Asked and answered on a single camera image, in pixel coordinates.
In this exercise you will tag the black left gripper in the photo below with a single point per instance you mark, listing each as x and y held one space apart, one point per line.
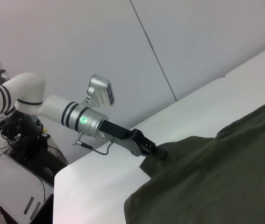
116 133

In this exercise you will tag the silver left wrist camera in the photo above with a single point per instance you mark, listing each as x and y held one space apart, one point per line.
100 89

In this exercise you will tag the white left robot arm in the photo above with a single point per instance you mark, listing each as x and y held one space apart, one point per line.
29 93

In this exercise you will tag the dark green shirt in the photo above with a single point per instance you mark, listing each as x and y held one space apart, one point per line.
204 182

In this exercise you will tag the small yellow item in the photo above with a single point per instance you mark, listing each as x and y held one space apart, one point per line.
45 130

